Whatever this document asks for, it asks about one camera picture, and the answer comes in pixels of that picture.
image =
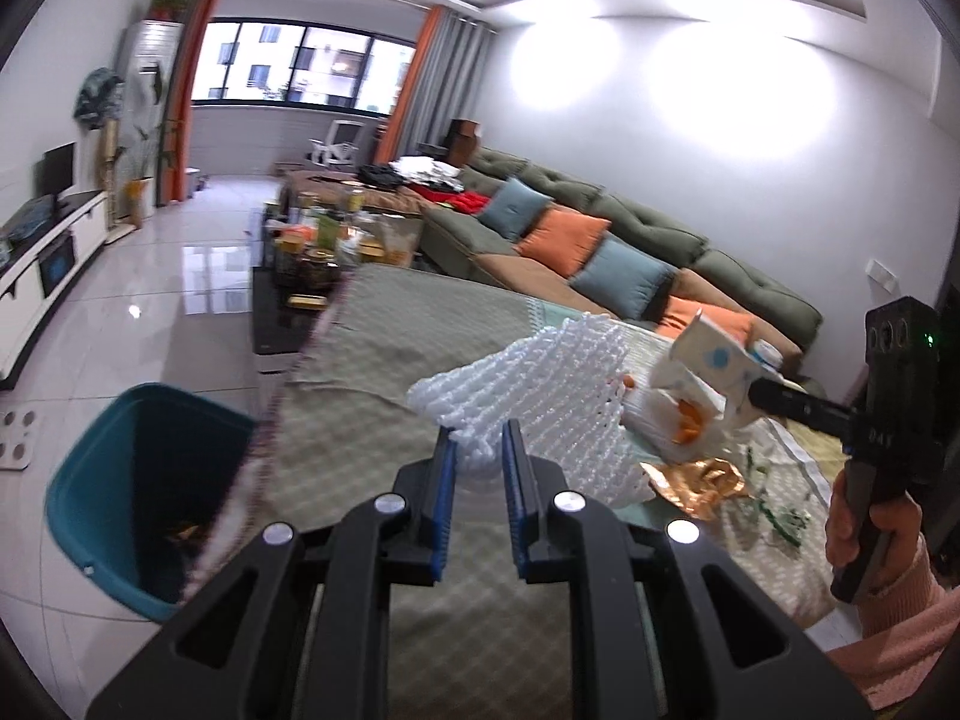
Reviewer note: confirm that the clutter of jars and snacks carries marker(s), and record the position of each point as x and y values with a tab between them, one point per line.
330	240

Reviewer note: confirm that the black bag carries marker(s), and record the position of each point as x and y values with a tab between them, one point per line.
379	174

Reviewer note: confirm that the white chair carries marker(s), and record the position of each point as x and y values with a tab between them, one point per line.
337	144

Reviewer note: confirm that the red cloth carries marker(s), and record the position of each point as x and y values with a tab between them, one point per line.
469	204

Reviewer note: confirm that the green tufted sofa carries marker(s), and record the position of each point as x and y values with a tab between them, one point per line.
645	221

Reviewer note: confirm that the person's right hand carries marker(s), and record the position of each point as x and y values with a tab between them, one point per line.
847	532

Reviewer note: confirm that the black monitor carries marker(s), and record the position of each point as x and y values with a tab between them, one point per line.
58	169

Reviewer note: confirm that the plant in yellow pot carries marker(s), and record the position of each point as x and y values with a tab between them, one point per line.
139	195

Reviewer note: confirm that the wide window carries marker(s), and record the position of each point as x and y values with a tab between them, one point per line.
300	64

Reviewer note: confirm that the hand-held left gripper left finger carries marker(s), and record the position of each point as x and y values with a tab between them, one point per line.
448	480

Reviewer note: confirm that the white standing air conditioner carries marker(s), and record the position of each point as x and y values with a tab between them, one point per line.
146	90

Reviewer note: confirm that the green plant scraps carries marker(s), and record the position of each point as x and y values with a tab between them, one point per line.
784	521

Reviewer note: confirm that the orange curtain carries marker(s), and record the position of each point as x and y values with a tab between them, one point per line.
187	90
416	82

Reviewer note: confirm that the orange cushion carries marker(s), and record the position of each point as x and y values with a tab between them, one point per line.
562	240
675	315

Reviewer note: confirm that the brown box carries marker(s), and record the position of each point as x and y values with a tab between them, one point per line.
465	139

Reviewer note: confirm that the dark hanging bag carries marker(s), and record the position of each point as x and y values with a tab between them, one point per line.
97	97

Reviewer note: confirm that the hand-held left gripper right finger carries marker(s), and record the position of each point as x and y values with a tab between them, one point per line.
514	480

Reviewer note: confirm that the gold foil wrapper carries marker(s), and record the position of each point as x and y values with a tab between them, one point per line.
697	484

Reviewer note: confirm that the wall socket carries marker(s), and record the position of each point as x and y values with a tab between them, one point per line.
883	272

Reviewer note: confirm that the white blue-dotted carton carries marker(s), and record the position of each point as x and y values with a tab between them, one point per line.
712	360

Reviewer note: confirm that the pile of white clothes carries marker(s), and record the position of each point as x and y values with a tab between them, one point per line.
427	171

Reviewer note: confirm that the grey curtain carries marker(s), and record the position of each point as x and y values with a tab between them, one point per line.
461	82

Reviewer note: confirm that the white floor scale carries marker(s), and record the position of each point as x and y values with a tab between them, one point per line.
15	439

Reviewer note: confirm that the teal plastic bin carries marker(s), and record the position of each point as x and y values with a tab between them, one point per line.
112	495

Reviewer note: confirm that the checked fringed tablecloth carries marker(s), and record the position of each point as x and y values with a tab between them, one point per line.
390	337

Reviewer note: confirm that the blue cushion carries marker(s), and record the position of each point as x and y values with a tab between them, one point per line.
514	208
622	277

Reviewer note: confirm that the white bag with orange peels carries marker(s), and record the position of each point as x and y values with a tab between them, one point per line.
675	405

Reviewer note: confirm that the black coffee table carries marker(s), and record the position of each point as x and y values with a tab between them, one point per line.
274	322

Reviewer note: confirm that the white TV cabinet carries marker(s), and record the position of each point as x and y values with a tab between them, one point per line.
67	240

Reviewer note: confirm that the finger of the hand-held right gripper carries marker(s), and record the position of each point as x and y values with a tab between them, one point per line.
795	403

